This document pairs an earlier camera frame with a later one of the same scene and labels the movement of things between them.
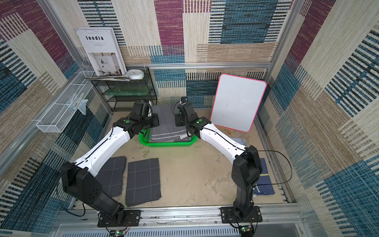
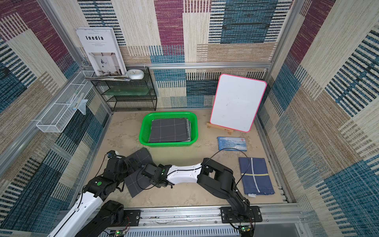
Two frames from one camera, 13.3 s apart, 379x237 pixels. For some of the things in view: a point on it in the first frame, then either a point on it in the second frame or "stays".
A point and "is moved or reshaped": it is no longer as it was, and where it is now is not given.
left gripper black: [154, 117] to [129, 167]
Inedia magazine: [102, 49] stays
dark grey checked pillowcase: [110, 177] is moved or reshaped
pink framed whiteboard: [237, 102] stays
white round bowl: [135, 74] stays
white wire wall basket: [55, 120] stays
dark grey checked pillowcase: [143, 183] to [170, 130]
